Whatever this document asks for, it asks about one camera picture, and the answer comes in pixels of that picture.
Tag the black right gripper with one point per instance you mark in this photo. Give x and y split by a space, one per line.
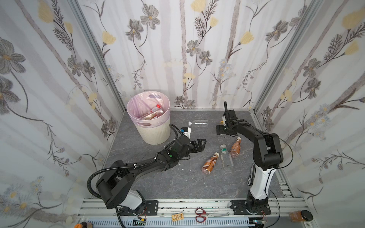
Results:
228 121

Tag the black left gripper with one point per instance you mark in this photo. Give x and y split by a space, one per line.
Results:
192 145

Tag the clear green-cap bottle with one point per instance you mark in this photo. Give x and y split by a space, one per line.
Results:
225 156

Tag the yellow red label bottle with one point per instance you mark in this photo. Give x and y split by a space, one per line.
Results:
156 112

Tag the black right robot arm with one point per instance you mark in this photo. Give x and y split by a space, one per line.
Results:
267 156

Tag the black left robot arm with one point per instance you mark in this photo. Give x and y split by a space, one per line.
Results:
113 185

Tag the cream waste bin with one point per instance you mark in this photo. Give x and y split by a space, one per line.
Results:
156 135

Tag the brown coffee drink bottle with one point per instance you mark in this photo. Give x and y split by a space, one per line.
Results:
210 164

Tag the small brown tea bottle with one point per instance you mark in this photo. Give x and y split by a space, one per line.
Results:
235 149

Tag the clear ribbed white-cap bottle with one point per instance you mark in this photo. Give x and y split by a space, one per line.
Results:
198 123

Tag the small yellow tag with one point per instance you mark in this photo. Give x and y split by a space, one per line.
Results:
177 217

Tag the amber jar black lid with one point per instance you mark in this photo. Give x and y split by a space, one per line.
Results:
301 216

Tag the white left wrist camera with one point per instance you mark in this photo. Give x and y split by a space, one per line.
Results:
186 131

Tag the red handled scissors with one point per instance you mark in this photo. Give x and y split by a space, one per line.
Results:
202 215

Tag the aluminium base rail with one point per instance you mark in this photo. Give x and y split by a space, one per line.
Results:
158 214

